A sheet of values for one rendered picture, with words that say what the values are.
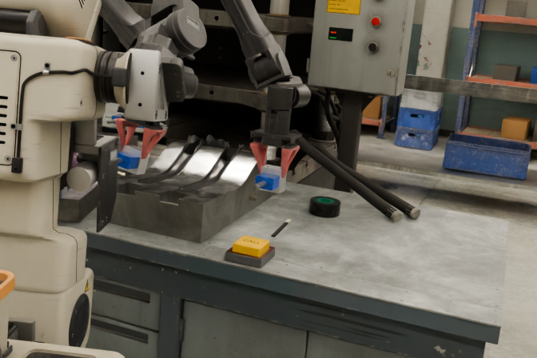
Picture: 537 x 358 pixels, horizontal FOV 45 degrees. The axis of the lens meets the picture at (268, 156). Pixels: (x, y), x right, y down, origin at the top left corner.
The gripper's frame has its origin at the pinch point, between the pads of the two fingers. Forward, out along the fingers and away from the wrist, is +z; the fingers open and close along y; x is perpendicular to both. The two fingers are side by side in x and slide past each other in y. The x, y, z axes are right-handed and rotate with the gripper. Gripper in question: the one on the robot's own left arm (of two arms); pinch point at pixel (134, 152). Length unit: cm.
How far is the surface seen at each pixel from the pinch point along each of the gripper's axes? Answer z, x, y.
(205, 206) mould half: 6.3, -0.7, -19.8
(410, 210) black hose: 0, -47, -57
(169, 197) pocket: 8.1, -4.0, -9.4
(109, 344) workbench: 46.7, -4.3, -3.8
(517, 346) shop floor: 58, -169, -106
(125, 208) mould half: 12.9, 0.0, -1.3
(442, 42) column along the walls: -109, -636, 18
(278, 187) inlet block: -1.0, -11.6, -31.1
